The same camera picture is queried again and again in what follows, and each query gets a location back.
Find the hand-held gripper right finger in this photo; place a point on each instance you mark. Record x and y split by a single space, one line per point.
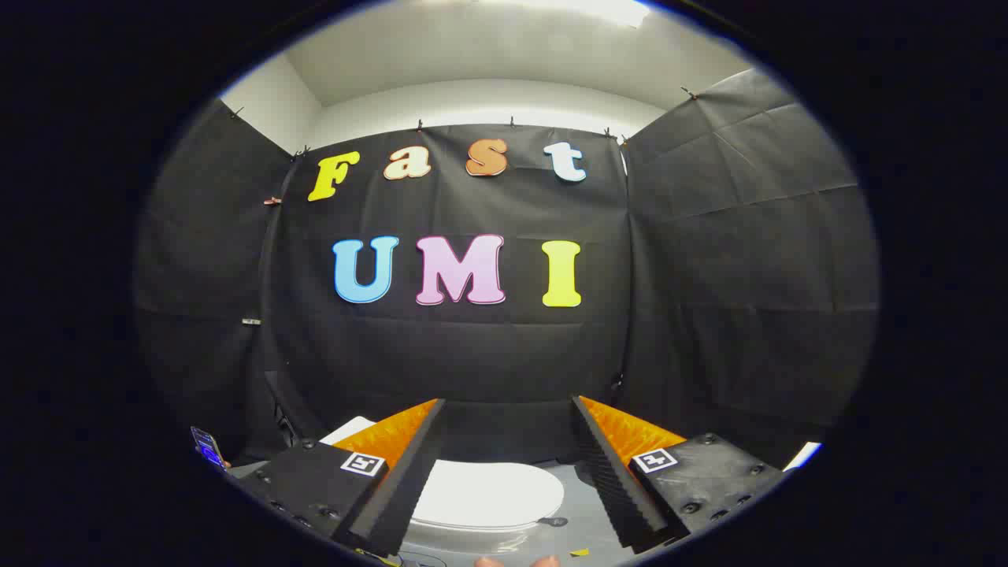
610 480

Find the white toilet tank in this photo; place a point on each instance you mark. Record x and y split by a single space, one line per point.
346 431

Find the black backdrop cloth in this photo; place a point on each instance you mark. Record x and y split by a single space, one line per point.
472 354

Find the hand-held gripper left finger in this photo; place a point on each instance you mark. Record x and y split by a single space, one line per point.
402 488

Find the white panel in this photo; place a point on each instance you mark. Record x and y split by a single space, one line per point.
805 455

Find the smartphone with lit screen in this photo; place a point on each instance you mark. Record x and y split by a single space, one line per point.
208 449

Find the black tripod stand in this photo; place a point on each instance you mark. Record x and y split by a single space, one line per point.
287 409

